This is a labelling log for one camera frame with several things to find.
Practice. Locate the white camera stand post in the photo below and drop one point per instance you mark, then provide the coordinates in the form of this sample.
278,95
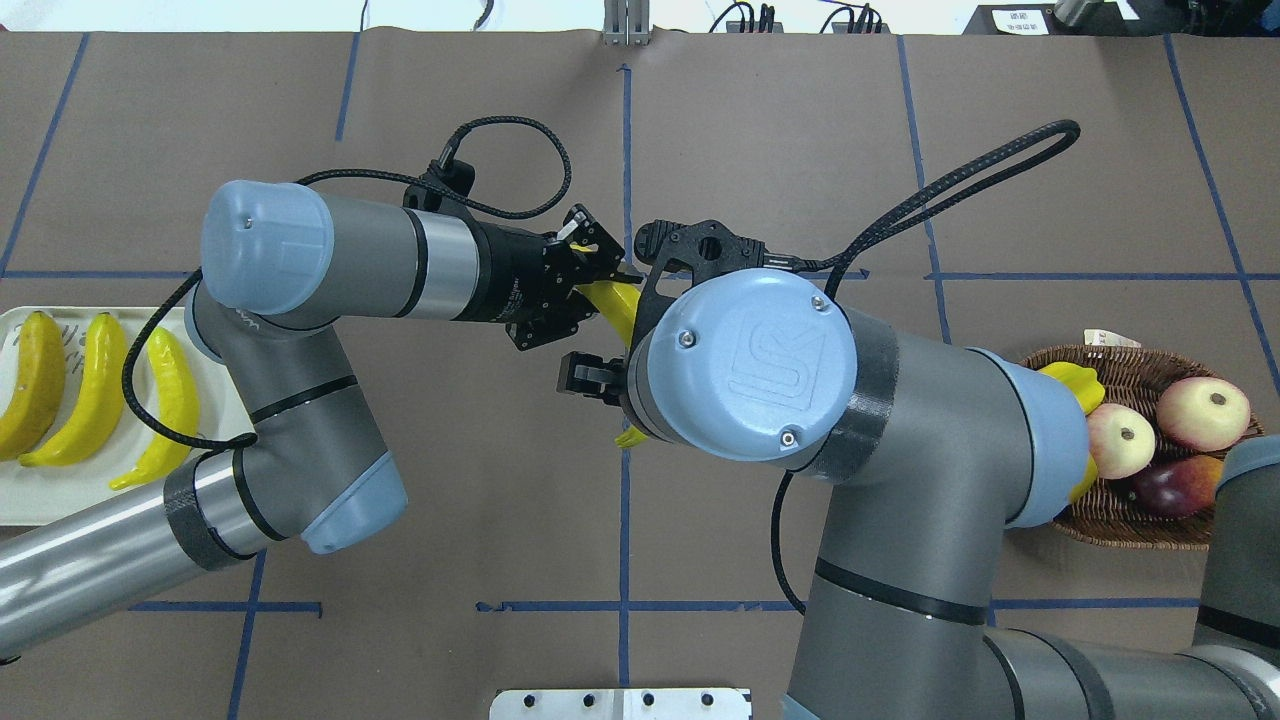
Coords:
624,703

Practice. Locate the basket paper tag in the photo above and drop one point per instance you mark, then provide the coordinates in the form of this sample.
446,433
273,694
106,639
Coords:
1096,337

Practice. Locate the cream bear plate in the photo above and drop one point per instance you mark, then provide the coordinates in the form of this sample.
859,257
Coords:
33,497

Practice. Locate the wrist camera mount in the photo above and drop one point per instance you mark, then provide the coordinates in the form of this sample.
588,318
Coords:
440,186
705,250

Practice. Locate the aluminium frame post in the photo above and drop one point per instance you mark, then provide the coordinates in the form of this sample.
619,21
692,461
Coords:
627,23

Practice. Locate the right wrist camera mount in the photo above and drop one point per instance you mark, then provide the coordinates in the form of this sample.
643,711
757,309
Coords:
705,250

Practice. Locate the dark red mango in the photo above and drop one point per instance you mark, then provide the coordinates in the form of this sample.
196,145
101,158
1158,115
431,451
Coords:
1177,489

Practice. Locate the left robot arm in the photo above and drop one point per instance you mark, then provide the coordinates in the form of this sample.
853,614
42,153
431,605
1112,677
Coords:
280,263

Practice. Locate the pink peach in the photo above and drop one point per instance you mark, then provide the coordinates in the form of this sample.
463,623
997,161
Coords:
1203,413

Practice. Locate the yellow mango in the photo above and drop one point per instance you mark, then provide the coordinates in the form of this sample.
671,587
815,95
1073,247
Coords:
1090,476

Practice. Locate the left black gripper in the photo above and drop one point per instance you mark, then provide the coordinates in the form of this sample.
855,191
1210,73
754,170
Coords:
508,272

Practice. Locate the pale apple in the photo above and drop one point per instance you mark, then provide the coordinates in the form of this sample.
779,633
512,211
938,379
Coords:
1123,442

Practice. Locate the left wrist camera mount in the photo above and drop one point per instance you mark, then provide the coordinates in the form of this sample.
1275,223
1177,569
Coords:
440,186

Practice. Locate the yellow banana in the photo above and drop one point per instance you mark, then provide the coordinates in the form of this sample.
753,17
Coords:
178,409
618,303
99,401
38,387

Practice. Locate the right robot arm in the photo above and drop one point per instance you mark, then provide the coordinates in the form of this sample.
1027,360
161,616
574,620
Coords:
933,451

